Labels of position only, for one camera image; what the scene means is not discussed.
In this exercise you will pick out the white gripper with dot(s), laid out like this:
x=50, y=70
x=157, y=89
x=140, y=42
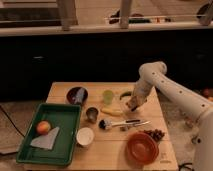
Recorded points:
x=137, y=100

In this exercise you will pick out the white and black eraser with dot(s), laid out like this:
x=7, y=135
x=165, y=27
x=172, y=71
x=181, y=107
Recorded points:
x=131, y=108

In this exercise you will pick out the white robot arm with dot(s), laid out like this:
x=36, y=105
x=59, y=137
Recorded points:
x=197, y=108

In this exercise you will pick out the green plastic cup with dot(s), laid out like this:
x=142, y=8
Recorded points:
x=108, y=96

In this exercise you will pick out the metal cup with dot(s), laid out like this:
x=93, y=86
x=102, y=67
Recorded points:
x=92, y=114

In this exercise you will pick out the white paper cup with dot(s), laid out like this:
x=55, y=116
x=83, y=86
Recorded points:
x=85, y=136

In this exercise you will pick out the metal knife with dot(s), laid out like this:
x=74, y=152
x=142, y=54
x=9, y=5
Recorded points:
x=126, y=128

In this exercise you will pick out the yellow banana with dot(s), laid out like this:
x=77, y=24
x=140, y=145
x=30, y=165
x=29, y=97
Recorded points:
x=111, y=112

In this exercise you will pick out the black bristle brush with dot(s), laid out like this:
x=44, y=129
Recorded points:
x=107, y=124

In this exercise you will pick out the bunch of dark grapes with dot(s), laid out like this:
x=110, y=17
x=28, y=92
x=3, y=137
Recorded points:
x=156, y=134

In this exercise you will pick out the wooden table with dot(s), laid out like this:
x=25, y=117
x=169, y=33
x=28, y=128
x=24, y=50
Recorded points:
x=107, y=152

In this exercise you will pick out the orange bowl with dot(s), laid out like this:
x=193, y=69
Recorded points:
x=141, y=149

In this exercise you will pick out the dark red bowl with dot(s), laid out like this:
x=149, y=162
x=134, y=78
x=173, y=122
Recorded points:
x=77, y=96

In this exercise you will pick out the green plastic tray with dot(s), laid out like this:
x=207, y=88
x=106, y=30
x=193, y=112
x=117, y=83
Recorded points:
x=57, y=146

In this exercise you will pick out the red apple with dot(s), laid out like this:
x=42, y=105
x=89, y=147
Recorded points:
x=43, y=127

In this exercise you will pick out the grey folded cloth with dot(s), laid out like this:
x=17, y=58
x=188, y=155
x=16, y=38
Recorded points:
x=46, y=141

